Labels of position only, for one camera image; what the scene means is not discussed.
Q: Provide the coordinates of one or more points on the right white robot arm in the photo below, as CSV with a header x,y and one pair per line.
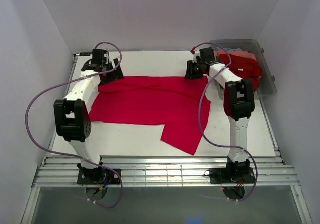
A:
x,y
238,105

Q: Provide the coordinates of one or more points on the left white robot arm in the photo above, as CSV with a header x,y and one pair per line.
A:
x,y
72,116

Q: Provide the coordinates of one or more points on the blue label sticker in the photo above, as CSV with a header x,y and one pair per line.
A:
x,y
85,54

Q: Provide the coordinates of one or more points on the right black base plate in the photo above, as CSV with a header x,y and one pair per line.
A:
x,y
221,176

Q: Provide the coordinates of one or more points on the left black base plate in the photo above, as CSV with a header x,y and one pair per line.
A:
x,y
97,176

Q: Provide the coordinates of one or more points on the crimson red t shirt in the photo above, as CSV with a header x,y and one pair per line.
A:
x,y
171,101

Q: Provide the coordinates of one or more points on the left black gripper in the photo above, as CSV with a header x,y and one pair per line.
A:
x,y
116,75

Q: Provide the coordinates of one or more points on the light blue shirt in bin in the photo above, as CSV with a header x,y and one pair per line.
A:
x,y
231,49

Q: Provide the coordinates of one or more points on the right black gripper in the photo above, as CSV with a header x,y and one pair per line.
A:
x,y
190,74

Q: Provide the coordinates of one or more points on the folded red shirt in bin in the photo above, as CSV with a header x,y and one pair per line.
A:
x,y
247,69

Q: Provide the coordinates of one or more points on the aluminium frame rails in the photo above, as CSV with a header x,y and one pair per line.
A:
x,y
162,172

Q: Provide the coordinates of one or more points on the clear plastic bin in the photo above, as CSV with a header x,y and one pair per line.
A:
x,y
267,87

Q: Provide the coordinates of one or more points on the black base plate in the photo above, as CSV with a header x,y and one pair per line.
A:
x,y
221,176
97,176

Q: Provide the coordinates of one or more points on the pink shirt in bin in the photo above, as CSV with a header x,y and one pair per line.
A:
x,y
243,54

